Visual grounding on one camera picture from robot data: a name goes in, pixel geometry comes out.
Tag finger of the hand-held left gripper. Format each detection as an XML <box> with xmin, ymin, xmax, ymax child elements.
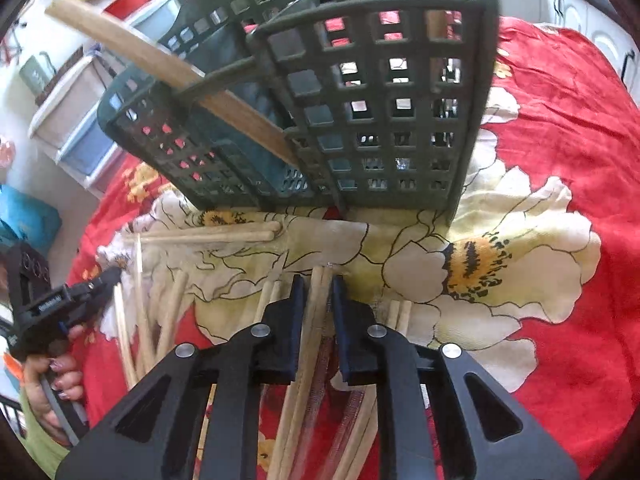
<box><xmin>66</xmin><ymin>266</ymin><xmax>124</xmax><ymax>302</ymax></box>
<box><xmin>61</xmin><ymin>289</ymin><xmax>107</xmax><ymax>324</ymax></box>

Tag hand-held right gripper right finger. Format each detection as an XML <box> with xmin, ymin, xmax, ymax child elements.
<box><xmin>331</xmin><ymin>275</ymin><xmax>582</xmax><ymax>480</ymax></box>

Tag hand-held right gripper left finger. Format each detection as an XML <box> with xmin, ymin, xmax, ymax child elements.
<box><xmin>55</xmin><ymin>275</ymin><xmax>307</xmax><ymax>480</ymax></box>

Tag dark green plastic basket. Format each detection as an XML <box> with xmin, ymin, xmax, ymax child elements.
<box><xmin>97</xmin><ymin>0</ymin><xmax>502</xmax><ymax>227</ymax></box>

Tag person's left forearm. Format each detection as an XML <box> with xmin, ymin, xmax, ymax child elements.
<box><xmin>19</xmin><ymin>390</ymin><xmax>68</xmax><ymax>478</ymax></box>

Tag person's left hand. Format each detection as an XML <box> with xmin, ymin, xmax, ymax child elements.
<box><xmin>22</xmin><ymin>326</ymin><xmax>88</xmax><ymax>438</ymax></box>

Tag blue bag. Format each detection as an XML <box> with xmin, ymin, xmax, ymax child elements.
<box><xmin>0</xmin><ymin>184</ymin><xmax>62</xmax><ymax>257</ymax></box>

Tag pastel plastic drawer unit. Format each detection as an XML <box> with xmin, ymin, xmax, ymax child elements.
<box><xmin>27</xmin><ymin>52</ymin><xmax>129</xmax><ymax>199</ymax></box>

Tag brown tray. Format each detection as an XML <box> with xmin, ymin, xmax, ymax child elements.
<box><xmin>35</xmin><ymin>45</ymin><xmax>85</xmax><ymax>107</ymax></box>

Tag light green container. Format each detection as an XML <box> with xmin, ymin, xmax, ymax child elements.
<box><xmin>19</xmin><ymin>52</ymin><xmax>57</xmax><ymax>104</ymax></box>

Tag red floral tablecloth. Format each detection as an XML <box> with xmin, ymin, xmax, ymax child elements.
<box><xmin>65</xmin><ymin>15</ymin><xmax>640</xmax><ymax>480</ymax></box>

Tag pale blue plastic drawer unit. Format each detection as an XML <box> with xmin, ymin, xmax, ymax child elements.
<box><xmin>122</xmin><ymin>0</ymin><xmax>184</xmax><ymax>42</ymax></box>

